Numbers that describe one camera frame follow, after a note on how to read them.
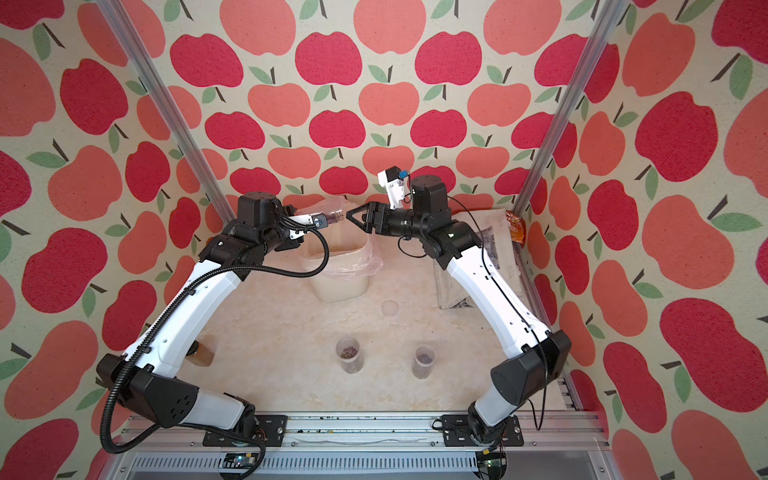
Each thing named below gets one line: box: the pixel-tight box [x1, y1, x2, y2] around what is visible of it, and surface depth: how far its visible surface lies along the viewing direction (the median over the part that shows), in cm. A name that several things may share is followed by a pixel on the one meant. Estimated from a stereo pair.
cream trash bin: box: [304, 233, 372, 303], surface depth 84 cm
